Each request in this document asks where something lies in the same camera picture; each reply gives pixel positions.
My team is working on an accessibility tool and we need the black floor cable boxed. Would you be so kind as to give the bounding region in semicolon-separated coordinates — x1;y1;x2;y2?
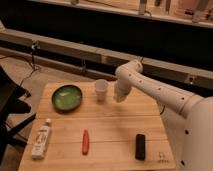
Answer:
0;41;42;88

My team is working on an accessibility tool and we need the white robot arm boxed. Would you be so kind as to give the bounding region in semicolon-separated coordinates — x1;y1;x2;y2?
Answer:
114;60;213;171

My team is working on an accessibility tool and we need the green ceramic bowl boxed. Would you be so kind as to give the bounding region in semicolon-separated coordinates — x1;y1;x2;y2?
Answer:
51;85;83;112

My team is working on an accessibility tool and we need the white plastic cup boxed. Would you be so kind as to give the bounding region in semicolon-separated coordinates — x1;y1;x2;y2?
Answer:
94;79;108;101

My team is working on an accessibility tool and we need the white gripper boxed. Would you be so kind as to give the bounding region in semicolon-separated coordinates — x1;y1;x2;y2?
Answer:
114;81;129;102

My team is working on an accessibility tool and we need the black rectangular block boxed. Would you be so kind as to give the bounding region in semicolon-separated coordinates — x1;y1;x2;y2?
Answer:
135;134;146;160

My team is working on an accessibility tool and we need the red marker pen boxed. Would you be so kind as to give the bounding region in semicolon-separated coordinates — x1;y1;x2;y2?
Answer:
82;130;89;155

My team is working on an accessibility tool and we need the wooden board table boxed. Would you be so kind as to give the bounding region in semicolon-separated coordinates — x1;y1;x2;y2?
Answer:
18;82;176;171

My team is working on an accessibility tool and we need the white tube bottle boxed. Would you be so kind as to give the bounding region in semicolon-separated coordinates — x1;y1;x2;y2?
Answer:
31;118;51;159

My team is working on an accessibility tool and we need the black chair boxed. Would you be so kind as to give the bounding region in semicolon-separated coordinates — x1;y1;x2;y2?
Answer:
0;65;35;163

